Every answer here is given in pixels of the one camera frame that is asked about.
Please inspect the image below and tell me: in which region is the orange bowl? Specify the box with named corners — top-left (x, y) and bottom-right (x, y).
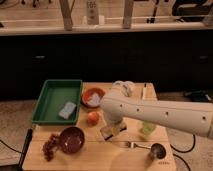
top-left (81, 87), bottom-right (105, 108)

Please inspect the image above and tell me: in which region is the black cable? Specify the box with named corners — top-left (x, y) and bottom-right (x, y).
top-left (169, 133), bottom-right (198, 171)

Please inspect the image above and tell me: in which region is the green plastic tray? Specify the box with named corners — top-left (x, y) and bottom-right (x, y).
top-left (32, 79), bottom-right (82, 125)

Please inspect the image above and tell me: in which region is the blue device on floor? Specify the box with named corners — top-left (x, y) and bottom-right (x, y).
top-left (189, 92), bottom-right (211, 102)

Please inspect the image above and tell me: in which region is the silver metal cup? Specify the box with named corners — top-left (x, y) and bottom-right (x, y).
top-left (149, 143), bottom-right (166, 160)

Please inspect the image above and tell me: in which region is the bunch of red grapes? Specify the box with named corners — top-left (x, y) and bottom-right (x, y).
top-left (42, 134), bottom-right (59, 161)

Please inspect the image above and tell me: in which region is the wooden post right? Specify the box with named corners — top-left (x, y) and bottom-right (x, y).
top-left (122, 0), bottom-right (134, 29)

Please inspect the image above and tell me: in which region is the metal fork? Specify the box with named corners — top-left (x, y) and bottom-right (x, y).
top-left (125, 141), bottom-right (151, 149)

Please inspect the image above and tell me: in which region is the purple bowl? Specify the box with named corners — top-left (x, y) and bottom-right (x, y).
top-left (59, 127), bottom-right (85, 154)

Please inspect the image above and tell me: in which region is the white crumpled cloth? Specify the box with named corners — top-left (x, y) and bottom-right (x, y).
top-left (87, 93), bottom-right (101, 107)

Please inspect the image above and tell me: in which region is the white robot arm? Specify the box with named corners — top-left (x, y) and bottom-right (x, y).
top-left (100, 81), bottom-right (213, 139)

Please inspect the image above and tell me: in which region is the clear plastic cup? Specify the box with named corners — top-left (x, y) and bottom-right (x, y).
top-left (125, 81), bottom-right (135, 97)

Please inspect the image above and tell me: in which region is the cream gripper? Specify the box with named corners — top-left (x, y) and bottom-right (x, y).
top-left (103, 114), bottom-right (128, 138)

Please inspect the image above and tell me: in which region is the light blue sponge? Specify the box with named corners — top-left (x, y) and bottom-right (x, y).
top-left (59, 102), bottom-right (76, 119)

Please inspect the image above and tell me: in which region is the orange fruit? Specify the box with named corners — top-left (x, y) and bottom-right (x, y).
top-left (87, 111), bottom-right (100, 126)

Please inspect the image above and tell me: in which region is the green plastic cup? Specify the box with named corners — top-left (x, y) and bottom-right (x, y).
top-left (139, 122), bottom-right (156, 136)

